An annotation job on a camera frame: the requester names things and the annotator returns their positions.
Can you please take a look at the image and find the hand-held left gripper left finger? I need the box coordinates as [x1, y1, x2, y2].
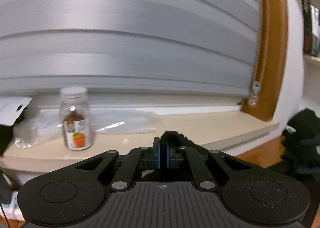
[75, 137, 162, 191]

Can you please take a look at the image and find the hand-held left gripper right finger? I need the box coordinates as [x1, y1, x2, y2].
[165, 143, 253, 191]

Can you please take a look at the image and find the black garment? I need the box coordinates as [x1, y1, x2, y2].
[144, 130, 320, 182]

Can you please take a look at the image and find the clear plastic bag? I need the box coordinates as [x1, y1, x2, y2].
[12, 108, 163, 149]

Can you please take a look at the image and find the glass jar orange label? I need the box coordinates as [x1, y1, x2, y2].
[59, 87, 94, 151]

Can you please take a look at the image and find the grey roller shutter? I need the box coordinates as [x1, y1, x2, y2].
[0, 0, 263, 99]

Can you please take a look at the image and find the white power strip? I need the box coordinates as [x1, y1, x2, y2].
[10, 191, 25, 215]

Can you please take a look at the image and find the white card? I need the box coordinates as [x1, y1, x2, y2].
[0, 97, 33, 126]

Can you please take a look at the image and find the black flat box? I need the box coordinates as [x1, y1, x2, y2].
[0, 123, 17, 156]

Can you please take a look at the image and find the black thick book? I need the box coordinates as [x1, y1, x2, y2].
[301, 0, 314, 55]

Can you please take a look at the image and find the row of upright books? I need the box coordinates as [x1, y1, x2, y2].
[311, 6, 320, 56]

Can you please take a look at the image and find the white window rail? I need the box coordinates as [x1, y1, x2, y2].
[85, 93, 242, 116]

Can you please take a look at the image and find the wooden window frame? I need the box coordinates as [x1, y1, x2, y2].
[241, 0, 289, 122]

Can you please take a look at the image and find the cream wall shelf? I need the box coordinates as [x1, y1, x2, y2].
[297, 0, 320, 69]

